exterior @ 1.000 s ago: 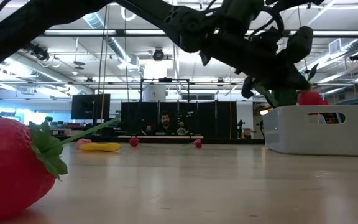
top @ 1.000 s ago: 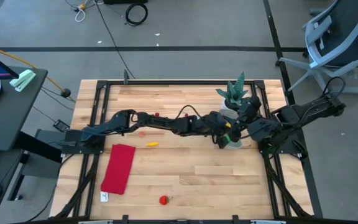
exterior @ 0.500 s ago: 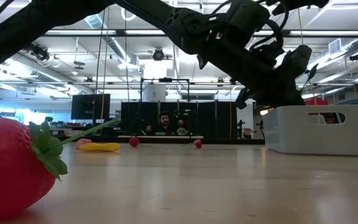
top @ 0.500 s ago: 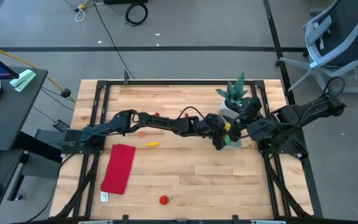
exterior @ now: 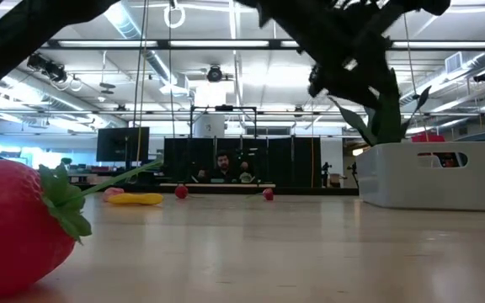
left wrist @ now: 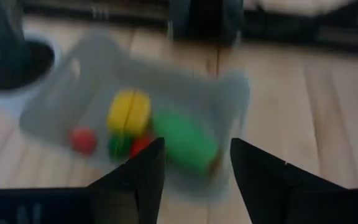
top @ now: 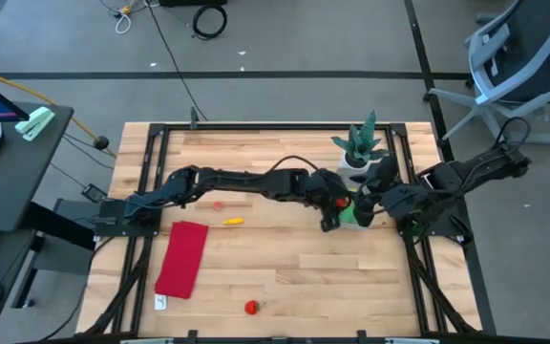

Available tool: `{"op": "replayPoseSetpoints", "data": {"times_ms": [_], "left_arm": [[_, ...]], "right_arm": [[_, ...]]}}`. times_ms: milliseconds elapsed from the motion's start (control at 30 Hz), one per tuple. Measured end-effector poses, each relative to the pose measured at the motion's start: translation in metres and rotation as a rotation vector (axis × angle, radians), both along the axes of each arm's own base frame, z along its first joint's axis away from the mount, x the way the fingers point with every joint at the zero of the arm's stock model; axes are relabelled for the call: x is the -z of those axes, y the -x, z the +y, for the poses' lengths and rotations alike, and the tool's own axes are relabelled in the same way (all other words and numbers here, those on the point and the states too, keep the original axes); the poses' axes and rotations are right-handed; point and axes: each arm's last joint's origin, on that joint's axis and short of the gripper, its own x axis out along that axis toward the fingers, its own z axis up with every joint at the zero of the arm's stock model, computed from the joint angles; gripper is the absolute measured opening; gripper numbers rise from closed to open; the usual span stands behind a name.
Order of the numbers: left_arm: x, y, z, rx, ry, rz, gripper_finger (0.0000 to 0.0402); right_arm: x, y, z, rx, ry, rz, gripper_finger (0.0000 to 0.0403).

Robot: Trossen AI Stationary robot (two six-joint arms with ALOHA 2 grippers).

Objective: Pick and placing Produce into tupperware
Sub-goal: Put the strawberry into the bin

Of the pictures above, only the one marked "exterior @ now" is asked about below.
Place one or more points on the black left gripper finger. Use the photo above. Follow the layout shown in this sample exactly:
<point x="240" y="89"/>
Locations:
<point x="360" y="84"/>
<point x="427" y="6"/>

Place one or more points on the white plastic bin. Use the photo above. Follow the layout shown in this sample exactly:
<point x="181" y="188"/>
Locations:
<point x="415" y="189"/>

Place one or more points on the small red toy fruit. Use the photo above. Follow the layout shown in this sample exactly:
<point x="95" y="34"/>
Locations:
<point x="268" y="194"/>

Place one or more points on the red toy cherry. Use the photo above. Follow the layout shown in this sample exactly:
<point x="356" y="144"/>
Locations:
<point x="181" y="192"/>

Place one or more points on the yellow toy banana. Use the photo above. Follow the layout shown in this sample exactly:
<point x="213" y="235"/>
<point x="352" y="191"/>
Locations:
<point x="135" y="199"/>

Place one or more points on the pink toy peach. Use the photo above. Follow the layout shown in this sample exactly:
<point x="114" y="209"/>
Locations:
<point x="112" y="192"/>

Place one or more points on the large red toy strawberry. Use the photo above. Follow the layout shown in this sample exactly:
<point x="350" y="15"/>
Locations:
<point x="11" y="227"/>

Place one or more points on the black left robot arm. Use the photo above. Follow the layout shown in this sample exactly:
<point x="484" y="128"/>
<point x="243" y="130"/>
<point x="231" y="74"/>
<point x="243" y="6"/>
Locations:
<point x="15" y="46"/>

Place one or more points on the artificial green plant white pot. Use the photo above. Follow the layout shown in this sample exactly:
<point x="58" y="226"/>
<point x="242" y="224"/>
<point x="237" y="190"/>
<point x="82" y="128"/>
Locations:
<point x="387" y="126"/>

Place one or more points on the white air vent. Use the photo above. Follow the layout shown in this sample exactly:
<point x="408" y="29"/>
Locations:
<point x="454" y="63"/>

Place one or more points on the small black tripod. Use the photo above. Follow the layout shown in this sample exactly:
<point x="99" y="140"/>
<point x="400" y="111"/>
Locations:
<point x="354" y="168"/>
<point x="326" y="170"/>

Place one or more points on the red background box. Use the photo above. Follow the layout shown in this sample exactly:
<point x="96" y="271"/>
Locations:
<point x="427" y="137"/>

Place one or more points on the black ceiling dome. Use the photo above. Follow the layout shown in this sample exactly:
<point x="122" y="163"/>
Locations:
<point x="483" y="76"/>

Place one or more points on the black partition screen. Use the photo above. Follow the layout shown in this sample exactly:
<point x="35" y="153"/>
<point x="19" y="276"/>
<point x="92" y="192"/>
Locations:
<point x="276" y="160"/>

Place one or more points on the person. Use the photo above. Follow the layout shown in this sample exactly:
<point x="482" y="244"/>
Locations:
<point x="224" y="164"/>

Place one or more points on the black monitor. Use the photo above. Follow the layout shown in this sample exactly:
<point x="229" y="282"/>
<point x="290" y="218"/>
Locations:
<point x="122" y="145"/>

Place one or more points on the black ceiling device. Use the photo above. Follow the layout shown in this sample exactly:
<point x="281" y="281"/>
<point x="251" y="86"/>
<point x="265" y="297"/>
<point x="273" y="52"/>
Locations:
<point x="49" y="67"/>

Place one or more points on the round black overhead camera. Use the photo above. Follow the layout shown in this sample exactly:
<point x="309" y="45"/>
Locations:
<point x="215" y="74"/>

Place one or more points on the black metal stand frame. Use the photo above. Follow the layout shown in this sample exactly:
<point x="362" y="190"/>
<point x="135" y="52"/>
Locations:
<point x="223" y="108"/>

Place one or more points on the black aluminium table frame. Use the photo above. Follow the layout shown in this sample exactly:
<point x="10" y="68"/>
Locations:
<point x="225" y="191"/>

